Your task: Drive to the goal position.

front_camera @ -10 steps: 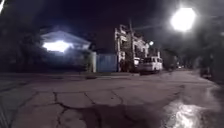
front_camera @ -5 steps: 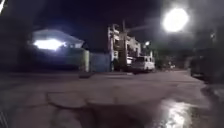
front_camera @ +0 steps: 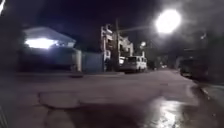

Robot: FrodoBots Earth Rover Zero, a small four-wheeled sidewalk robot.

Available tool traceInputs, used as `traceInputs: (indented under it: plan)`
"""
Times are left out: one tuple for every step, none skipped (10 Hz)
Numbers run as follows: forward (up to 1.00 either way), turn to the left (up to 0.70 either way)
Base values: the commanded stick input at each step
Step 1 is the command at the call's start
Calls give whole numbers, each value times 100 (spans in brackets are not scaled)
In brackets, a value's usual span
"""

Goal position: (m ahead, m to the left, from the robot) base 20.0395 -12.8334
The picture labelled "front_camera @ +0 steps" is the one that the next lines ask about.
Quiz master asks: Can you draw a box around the grey asphalt road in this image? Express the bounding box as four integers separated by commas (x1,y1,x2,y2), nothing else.
0,68,224,128

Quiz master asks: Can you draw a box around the pale metal gate wall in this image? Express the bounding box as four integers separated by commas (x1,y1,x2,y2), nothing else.
80,51,105,74

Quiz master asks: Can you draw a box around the dark vehicle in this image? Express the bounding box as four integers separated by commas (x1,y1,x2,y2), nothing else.
178,58,209,80

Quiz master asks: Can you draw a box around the low building with lit sign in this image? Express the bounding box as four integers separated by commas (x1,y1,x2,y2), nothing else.
18,26,83,73

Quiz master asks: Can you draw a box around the pale multi-storey building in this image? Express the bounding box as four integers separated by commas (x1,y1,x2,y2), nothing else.
100,23,135,72

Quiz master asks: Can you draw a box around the street lamp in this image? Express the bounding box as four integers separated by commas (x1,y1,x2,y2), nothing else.
154,8,183,35

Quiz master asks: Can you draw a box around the utility pole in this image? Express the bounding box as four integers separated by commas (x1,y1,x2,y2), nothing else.
114,18,121,71

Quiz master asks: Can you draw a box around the white van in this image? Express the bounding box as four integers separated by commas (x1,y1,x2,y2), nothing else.
120,55,148,73

